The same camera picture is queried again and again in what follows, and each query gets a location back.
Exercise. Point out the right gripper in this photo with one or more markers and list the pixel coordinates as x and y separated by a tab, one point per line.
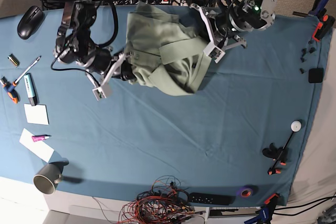
105	67

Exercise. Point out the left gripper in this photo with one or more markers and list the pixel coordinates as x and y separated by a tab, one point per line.
223	35

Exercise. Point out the green T-shirt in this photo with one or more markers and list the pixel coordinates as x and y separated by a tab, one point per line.
165	54

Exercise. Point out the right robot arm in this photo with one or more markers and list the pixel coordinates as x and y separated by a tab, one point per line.
74	43

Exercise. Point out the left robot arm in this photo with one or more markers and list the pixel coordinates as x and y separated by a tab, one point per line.
235	16

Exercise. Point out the black square box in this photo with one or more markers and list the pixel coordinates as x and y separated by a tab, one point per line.
316	75

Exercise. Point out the white paper square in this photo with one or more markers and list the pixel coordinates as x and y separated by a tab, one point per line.
36	114

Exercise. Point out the light blue highlighter marker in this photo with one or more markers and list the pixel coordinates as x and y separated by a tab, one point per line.
30	90

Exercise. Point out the blue table cloth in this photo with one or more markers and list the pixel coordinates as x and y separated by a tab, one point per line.
211	141

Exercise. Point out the orange black corner clamp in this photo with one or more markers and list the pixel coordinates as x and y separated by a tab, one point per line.
325	21

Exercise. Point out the white round puck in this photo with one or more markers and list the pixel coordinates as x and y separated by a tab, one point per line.
296	126

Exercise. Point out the black computer mouse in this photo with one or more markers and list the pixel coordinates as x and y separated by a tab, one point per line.
30	22

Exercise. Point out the pink glue tube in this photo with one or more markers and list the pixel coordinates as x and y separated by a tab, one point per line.
37	138

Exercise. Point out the white paper strip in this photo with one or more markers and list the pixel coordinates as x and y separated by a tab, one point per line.
39	148

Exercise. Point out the small black lighter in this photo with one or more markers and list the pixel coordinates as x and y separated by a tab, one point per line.
14	60

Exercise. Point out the orange blue screwdriver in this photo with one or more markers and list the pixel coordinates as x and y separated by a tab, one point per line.
9	87

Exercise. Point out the black orange bar clamp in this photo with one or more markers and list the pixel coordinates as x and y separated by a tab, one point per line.
278	155

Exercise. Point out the grey ceramic mug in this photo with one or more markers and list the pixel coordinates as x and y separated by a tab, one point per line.
47	179

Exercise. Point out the black remote control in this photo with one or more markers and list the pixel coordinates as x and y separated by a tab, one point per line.
211	199

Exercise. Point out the purple tape roll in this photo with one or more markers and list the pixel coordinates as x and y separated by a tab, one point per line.
245	191

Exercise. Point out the blue orange bar clamp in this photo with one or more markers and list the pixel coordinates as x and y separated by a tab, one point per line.
264	215

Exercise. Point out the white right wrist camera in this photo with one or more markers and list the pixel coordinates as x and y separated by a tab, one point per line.
102	92

